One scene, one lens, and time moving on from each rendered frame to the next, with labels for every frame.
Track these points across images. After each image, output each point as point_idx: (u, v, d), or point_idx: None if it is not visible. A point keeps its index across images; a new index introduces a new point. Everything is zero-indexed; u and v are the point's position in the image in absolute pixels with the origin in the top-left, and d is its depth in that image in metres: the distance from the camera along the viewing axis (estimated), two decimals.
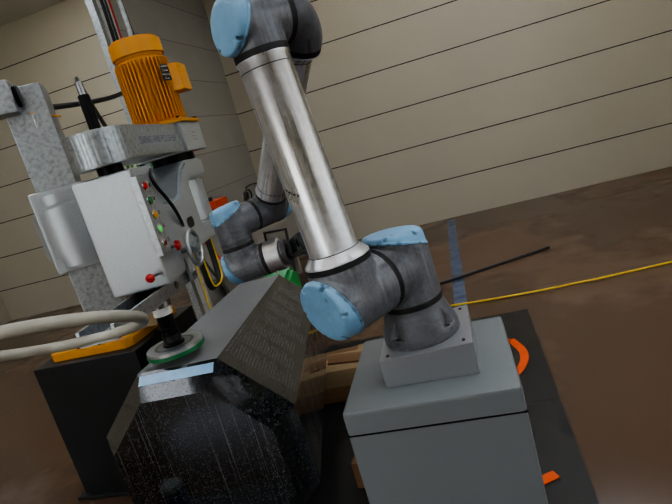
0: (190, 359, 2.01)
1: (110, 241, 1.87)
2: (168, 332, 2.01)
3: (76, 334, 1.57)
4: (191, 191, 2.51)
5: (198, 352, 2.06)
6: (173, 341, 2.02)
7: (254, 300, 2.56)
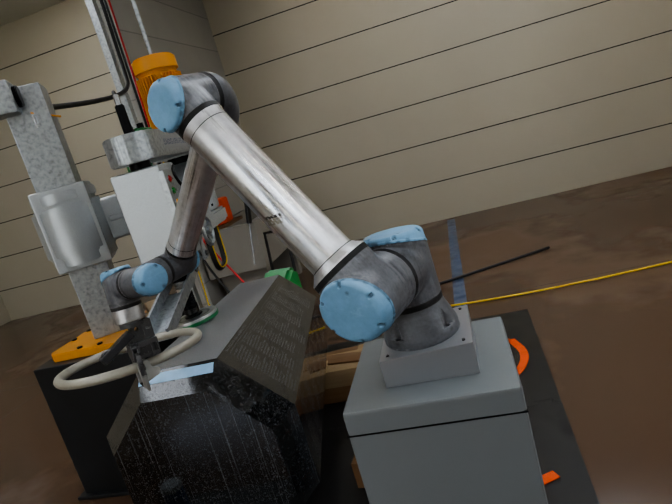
0: (190, 359, 2.01)
1: (141, 223, 2.31)
2: (189, 306, 2.46)
3: None
4: None
5: (198, 352, 2.06)
6: (193, 313, 2.47)
7: (254, 300, 2.56)
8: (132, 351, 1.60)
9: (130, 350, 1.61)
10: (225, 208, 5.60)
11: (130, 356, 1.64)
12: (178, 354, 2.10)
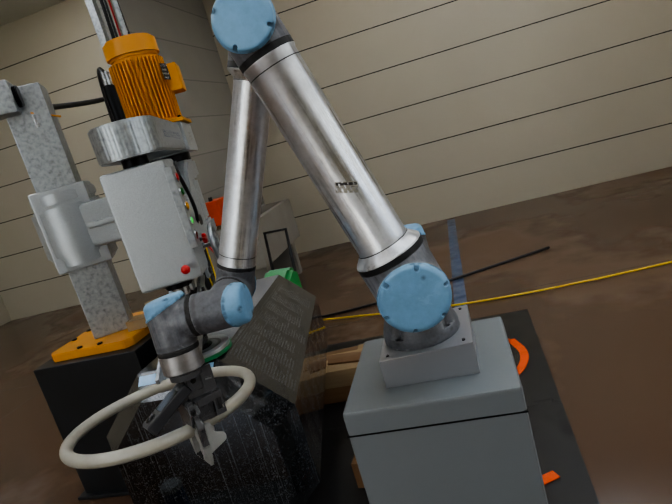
0: None
1: (140, 234, 1.83)
2: None
3: (156, 381, 1.58)
4: None
5: None
6: (202, 344, 1.99)
7: (254, 300, 2.56)
8: (189, 413, 1.15)
9: (186, 411, 1.16)
10: None
11: (184, 418, 1.19)
12: None
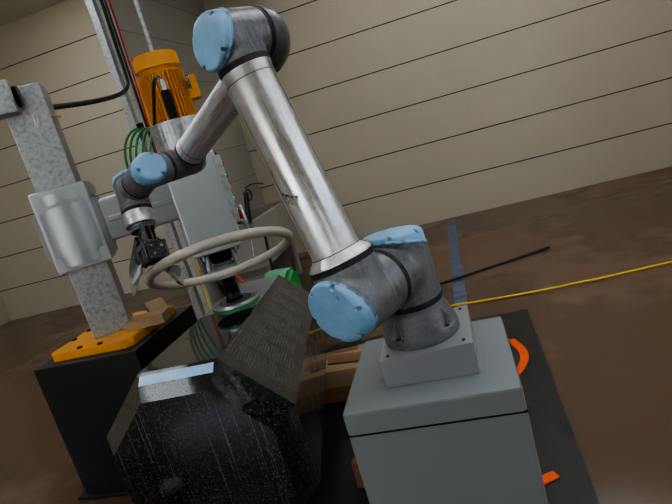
0: (190, 359, 2.01)
1: (193, 209, 2.25)
2: (233, 288, 2.41)
3: (208, 271, 1.95)
4: None
5: (198, 352, 2.06)
6: (237, 296, 2.42)
7: None
8: (135, 257, 1.60)
9: None
10: None
11: None
12: (178, 354, 2.10)
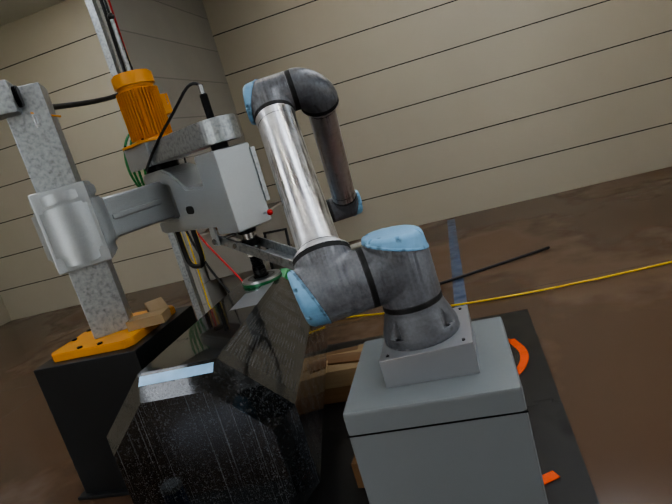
0: (190, 359, 2.01)
1: (237, 190, 2.70)
2: (263, 265, 2.87)
3: None
4: None
5: (198, 352, 2.06)
6: (265, 271, 2.88)
7: (254, 300, 2.56)
8: None
9: None
10: None
11: None
12: (178, 354, 2.10)
